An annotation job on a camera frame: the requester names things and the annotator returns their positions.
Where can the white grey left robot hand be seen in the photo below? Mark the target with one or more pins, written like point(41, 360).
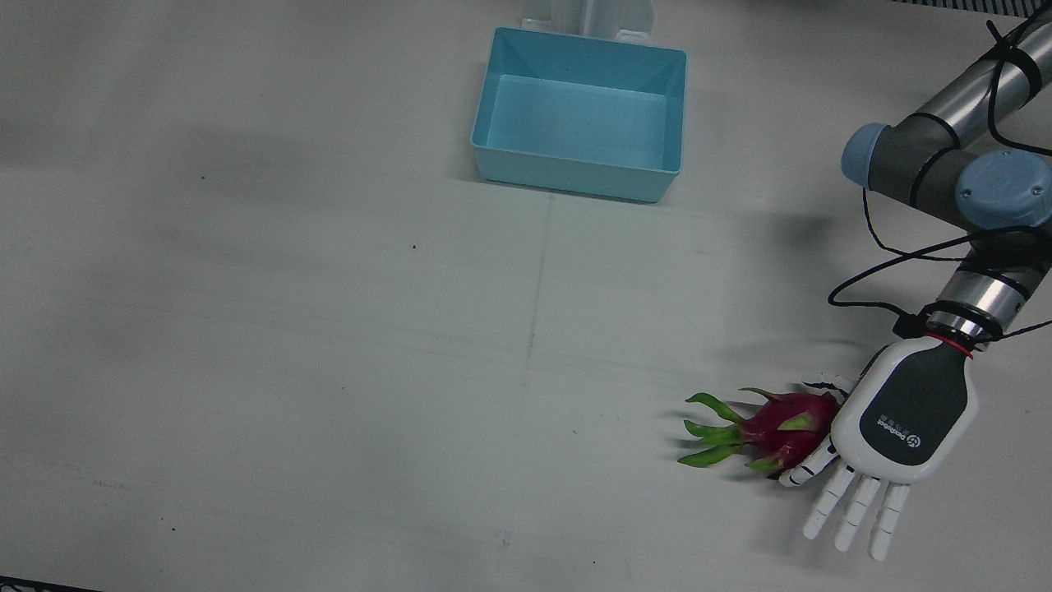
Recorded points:
point(912, 411)

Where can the pink dragon fruit green scales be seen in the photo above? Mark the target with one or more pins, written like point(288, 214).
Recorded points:
point(777, 432)

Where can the dark ribbed vent strip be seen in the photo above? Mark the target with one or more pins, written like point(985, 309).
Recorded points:
point(986, 6)

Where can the light blue plastic bin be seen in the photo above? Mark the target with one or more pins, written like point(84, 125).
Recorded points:
point(575, 123)

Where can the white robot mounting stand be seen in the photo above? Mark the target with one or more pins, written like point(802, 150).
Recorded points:
point(559, 12)

